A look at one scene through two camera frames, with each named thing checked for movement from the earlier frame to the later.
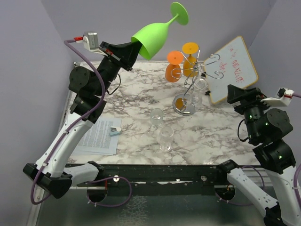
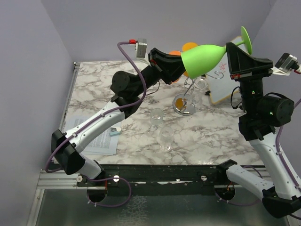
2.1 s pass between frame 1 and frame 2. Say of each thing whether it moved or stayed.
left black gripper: moved
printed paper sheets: stayed
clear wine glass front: stayed
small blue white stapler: stayed
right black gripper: moved
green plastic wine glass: moved
